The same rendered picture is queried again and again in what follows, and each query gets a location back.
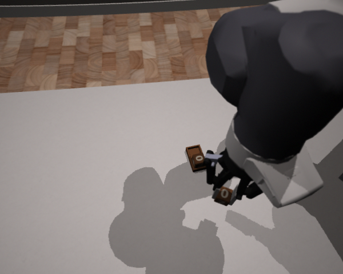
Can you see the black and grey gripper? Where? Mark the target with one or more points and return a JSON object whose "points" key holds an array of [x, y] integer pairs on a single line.
{"points": [[232, 170]]}

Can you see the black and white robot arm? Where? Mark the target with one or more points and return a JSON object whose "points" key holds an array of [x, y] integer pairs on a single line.
{"points": [[281, 66]]}

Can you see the brown wooden cube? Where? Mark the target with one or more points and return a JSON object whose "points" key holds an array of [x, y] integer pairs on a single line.
{"points": [[197, 160], [224, 196]]}

